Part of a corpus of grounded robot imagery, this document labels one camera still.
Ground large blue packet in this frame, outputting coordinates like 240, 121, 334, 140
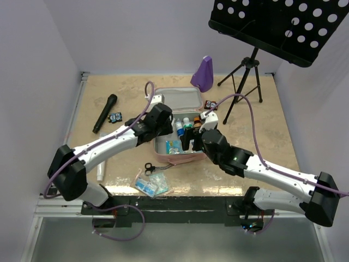
166, 140, 195, 154

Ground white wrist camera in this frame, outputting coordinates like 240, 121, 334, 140
199, 111, 219, 133
151, 94, 165, 105

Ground blue owl block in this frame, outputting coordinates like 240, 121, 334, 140
107, 112, 123, 124

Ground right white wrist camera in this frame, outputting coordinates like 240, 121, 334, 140
199, 111, 219, 133

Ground blue white sachet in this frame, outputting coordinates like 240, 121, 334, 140
134, 177, 158, 198

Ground white tube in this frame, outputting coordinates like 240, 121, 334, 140
97, 144, 110, 182

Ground white blue small bottle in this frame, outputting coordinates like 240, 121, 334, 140
175, 119, 184, 139

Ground black music stand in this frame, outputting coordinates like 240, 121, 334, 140
208, 0, 349, 125

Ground black handled scissors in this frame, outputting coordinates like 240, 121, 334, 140
145, 162, 174, 176

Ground brown medicine bottle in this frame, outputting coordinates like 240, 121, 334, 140
192, 116, 202, 129

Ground black microphone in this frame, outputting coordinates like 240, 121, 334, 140
92, 94, 117, 134

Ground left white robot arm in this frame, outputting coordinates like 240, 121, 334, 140
47, 103, 173, 214

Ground pink medicine kit case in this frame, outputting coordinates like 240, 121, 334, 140
153, 87, 206, 165

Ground white green bottle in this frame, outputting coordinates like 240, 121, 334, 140
183, 117, 192, 131

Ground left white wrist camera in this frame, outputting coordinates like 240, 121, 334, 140
151, 94, 165, 105

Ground purple metronome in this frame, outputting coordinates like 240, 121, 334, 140
190, 56, 214, 93

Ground owl pattern block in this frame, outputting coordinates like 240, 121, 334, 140
204, 100, 218, 111

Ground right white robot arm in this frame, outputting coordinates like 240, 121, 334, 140
180, 128, 340, 227

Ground teal blister pack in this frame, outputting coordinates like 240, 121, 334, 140
149, 173, 169, 195

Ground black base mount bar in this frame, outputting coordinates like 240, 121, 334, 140
81, 196, 272, 228

